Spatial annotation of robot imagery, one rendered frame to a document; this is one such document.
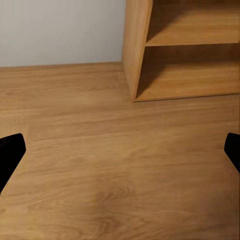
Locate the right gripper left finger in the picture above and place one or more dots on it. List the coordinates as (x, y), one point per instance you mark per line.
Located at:
(12, 149)

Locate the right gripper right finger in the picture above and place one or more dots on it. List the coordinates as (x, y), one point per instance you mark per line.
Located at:
(232, 149)

